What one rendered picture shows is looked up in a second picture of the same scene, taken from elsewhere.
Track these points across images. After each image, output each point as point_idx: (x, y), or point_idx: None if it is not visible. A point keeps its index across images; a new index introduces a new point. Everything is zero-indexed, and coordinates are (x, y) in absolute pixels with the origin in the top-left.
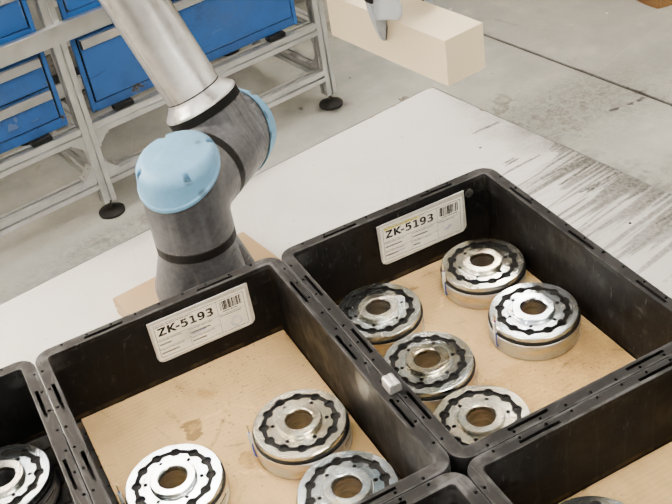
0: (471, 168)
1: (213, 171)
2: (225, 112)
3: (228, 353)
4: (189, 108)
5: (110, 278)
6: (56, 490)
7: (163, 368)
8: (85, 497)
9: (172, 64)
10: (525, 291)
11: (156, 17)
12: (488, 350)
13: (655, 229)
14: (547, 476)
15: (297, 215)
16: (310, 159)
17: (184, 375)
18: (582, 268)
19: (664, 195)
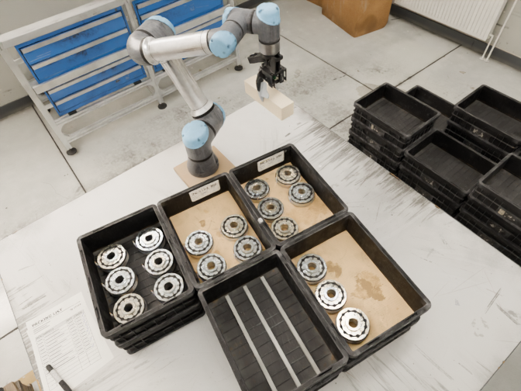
0: (286, 125)
1: (206, 136)
2: (209, 113)
3: (212, 197)
4: (198, 112)
5: (171, 158)
6: (164, 241)
7: (193, 202)
8: (176, 251)
9: (193, 98)
10: (299, 185)
11: (188, 83)
12: (288, 202)
13: (339, 153)
14: (301, 247)
15: (230, 139)
16: (234, 116)
17: (199, 204)
18: (316, 181)
19: (344, 141)
